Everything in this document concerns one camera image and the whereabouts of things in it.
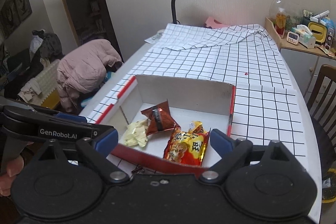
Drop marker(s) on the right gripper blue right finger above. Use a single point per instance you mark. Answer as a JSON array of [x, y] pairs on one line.
[[233, 153]]

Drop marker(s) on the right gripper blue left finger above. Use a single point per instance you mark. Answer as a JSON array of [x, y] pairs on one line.
[[93, 152]]

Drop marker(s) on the pale yellow snack packet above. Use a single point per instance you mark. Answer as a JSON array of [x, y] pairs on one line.
[[135, 134]]

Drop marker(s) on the red yellow snack bag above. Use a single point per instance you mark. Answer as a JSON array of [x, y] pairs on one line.
[[187, 147]]

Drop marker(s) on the red brown triangular snack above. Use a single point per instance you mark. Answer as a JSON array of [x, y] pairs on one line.
[[160, 119]]

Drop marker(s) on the person's left hand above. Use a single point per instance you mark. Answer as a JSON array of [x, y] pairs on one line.
[[14, 168]]

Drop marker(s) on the white checkered tablecloth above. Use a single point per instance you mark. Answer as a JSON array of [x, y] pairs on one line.
[[266, 104]]

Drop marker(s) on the red cardboard box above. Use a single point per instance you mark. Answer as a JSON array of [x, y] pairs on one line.
[[189, 101]]

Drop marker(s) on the pink puffer jacket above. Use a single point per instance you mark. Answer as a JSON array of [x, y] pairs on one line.
[[83, 70]]

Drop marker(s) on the yellow woven waste basket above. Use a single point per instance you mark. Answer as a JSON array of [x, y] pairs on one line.
[[329, 187]]

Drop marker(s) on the wooden chair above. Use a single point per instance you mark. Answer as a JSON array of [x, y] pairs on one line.
[[321, 105]]

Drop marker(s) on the wooden corner cabinet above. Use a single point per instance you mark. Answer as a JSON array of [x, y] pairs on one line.
[[303, 63]]

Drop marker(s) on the white digital timer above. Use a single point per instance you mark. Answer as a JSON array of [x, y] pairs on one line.
[[292, 38]]

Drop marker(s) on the tissue box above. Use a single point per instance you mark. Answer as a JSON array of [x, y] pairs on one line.
[[306, 37]]

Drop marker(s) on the orange drink bottle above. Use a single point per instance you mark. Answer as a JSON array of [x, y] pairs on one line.
[[280, 22]]

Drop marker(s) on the dark wall picture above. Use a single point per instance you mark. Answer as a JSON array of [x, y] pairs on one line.
[[13, 13]]

